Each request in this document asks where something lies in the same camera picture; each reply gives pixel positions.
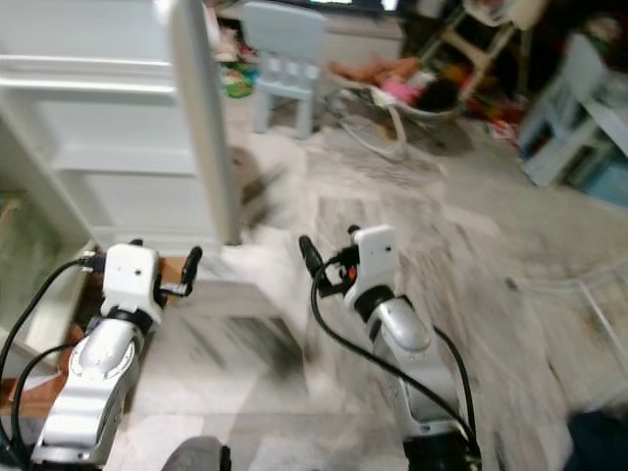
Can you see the blue storage box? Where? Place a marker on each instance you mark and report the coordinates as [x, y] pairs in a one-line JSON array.
[[606, 182]]

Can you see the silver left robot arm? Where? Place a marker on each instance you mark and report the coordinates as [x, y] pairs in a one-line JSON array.
[[93, 378]]

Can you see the white fridge door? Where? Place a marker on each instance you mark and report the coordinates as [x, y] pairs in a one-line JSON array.
[[108, 128]]

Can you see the white fridge body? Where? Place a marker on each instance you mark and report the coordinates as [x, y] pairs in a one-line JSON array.
[[25, 245]]

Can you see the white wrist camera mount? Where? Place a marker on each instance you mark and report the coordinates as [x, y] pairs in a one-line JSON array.
[[132, 275], [375, 257]]

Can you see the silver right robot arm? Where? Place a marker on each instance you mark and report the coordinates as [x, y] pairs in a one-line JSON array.
[[402, 339]]

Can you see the dark blue object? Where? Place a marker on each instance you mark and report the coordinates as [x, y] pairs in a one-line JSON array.
[[599, 444]]

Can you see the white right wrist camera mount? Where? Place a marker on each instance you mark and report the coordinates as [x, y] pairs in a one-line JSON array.
[[375, 257]]

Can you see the red floor toy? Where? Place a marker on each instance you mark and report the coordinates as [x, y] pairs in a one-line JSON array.
[[502, 123]]

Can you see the wooden high chair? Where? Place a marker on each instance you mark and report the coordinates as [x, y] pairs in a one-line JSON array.
[[481, 44]]

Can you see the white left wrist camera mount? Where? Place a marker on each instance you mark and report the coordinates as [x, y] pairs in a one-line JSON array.
[[132, 275]]

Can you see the doll in pink clothes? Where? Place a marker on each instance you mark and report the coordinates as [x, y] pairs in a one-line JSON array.
[[402, 86]]

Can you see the light blue child chair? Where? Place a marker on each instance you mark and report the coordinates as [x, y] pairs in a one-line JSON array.
[[287, 44]]

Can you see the grey robot leg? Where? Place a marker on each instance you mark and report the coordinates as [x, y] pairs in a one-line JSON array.
[[194, 456]]

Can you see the light blue child table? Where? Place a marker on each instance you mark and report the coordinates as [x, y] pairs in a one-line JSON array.
[[564, 108]]

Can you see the white baby bouncer frame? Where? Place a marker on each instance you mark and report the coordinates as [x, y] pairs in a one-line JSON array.
[[383, 137]]

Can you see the green toy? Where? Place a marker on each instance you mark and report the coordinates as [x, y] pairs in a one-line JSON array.
[[238, 80]]

